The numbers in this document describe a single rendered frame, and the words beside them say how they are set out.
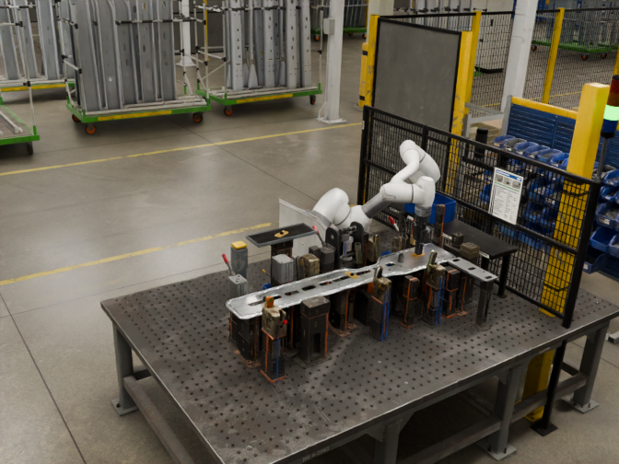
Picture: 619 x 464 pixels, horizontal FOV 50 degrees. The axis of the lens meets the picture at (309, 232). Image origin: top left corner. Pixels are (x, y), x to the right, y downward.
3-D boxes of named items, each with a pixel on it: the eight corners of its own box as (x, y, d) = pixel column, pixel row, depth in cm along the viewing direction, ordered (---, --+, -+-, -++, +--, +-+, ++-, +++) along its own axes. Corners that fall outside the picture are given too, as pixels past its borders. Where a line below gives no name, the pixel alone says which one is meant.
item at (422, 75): (453, 259, 609) (484, 31, 529) (442, 262, 602) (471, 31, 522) (362, 211, 710) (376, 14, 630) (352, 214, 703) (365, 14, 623)
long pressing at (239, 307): (244, 323, 307) (244, 320, 307) (221, 302, 324) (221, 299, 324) (459, 258, 379) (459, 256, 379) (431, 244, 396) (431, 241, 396)
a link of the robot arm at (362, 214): (332, 215, 448) (354, 235, 457) (332, 229, 435) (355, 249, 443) (423, 145, 417) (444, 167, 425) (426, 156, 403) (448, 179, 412)
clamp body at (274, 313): (272, 387, 312) (273, 319, 297) (256, 371, 323) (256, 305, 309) (291, 379, 317) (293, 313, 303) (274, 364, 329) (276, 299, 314)
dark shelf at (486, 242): (491, 261, 375) (492, 256, 374) (387, 209, 443) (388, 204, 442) (517, 252, 387) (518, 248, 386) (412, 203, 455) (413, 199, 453)
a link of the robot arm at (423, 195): (431, 201, 370) (407, 200, 369) (434, 174, 364) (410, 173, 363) (435, 208, 360) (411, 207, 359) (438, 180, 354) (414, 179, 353)
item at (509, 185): (516, 226, 384) (525, 176, 371) (486, 214, 401) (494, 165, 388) (519, 226, 385) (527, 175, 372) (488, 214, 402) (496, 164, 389)
